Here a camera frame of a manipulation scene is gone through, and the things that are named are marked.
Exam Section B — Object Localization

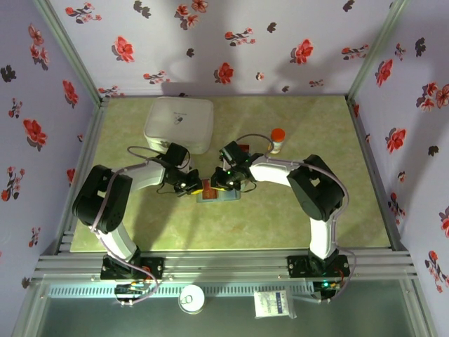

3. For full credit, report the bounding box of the aluminium right corner post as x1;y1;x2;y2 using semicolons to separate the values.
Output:
347;0;411;100

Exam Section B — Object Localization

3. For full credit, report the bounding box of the white paper packet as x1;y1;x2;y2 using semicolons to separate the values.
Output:
253;289;297;319

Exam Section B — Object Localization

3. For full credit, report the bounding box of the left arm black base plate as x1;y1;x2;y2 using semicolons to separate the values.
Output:
100;255;165;281

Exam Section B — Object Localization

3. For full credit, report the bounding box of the aluminium right side rail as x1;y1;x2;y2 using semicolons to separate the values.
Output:
346;97;410;252

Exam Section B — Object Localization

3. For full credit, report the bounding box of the orange lid small bottle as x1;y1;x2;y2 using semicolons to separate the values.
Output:
269;128;286;156

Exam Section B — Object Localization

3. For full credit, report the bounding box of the white square zip case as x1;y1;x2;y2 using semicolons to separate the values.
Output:
142;96;215;155

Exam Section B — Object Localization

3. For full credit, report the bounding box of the pale green card holder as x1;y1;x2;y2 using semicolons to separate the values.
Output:
196;177;243;204

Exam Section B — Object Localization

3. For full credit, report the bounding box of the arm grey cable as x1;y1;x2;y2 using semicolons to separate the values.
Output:
238;133;358;305
89;145;169;306

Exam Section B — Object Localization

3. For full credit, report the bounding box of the perforated metal cable tray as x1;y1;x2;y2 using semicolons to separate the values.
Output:
48;284;316;298

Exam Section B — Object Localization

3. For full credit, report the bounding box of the aluminium corner post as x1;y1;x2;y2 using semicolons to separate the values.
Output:
347;0;411;100
33;0;106;103

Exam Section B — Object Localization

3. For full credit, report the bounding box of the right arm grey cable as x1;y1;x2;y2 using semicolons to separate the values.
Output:
238;133;358;305

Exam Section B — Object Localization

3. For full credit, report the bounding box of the aluminium front frame rail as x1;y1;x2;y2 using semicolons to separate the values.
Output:
31;249;418;282

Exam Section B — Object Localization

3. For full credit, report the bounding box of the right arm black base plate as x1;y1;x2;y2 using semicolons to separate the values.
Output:
286;254;351;279

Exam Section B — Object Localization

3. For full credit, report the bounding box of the left arm grey cable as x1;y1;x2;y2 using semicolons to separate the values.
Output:
89;145;169;306

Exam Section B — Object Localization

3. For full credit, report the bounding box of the aluminium left side rail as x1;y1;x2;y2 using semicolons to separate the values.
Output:
55;98;110;254

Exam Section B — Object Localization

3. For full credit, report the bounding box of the round tin can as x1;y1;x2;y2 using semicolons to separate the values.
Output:
177;284;206;315

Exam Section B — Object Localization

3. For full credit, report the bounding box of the aluminium left corner post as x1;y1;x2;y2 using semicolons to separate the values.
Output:
33;0;106;103

